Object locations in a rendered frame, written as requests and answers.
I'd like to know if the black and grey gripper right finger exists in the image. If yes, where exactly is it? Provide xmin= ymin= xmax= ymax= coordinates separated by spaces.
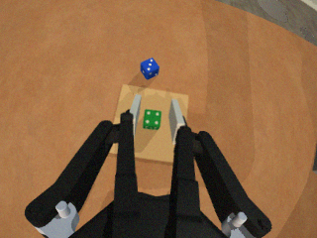
xmin=168 ymin=99 xmax=271 ymax=238

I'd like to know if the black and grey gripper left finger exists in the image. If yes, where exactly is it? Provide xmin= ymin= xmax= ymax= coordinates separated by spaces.
xmin=25 ymin=94 xmax=143 ymax=238

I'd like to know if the tan flat mat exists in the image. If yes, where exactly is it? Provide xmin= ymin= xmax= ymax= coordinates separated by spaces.
xmin=113 ymin=84 xmax=188 ymax=163

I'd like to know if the green die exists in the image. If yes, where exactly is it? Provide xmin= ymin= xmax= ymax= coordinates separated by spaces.
xmin=143 ymin=109 xmax=161 ymax=130

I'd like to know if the blue die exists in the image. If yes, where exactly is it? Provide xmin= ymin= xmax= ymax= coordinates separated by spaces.
xmin=141 ymin=58 xmax=159 ymax=80

